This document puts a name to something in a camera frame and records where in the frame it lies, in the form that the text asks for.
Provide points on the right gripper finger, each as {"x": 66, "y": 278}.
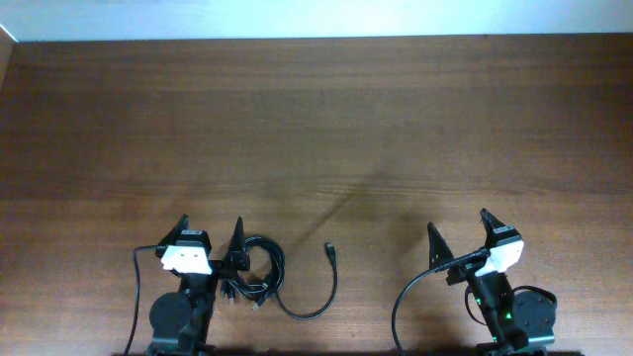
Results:
{"x": 439, "y": 252}
{"x": 496, "y": 231}

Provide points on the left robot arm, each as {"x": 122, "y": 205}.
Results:
{"x": 181, "y": 319}

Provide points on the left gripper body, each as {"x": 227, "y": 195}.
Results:
{"x": 226, "y": 269}

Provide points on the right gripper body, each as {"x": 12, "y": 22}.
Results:
{"x": 461, "y": 274}

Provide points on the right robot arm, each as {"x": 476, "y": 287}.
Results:
{"x": 520, "y": 320}

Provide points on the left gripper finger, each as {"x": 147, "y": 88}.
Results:
{"x": 172, "y": 236}
{"x": 237, "y": 242}

